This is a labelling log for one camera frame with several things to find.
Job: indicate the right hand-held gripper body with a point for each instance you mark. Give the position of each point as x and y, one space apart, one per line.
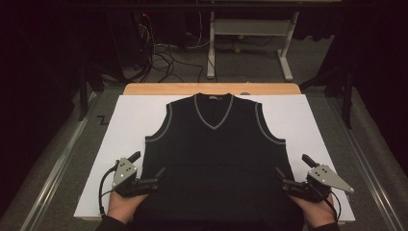
324 176

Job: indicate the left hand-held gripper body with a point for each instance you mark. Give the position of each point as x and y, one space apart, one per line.
124 173

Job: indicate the black knit vest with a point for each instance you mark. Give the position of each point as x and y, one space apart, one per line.
218 154

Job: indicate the person's left hand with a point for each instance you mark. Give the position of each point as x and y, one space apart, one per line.
123 207

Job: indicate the person's right hand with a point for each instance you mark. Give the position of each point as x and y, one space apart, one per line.
316 213

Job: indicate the white table cover sheet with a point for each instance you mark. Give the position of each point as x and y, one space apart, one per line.
128 128

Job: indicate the wooden table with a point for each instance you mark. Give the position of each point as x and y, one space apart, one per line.
160 89

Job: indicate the black stand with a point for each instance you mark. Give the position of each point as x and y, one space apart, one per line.
346 96
84 93

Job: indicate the dark computer tower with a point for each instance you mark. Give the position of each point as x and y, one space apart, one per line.
128 38

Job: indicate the yellow-green ball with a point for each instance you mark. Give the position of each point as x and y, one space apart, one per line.
237 49

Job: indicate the metal floor rail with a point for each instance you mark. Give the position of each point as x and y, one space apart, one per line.
61 160
362 160

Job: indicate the white metal desk frame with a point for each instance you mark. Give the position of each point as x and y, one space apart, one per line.
250 27

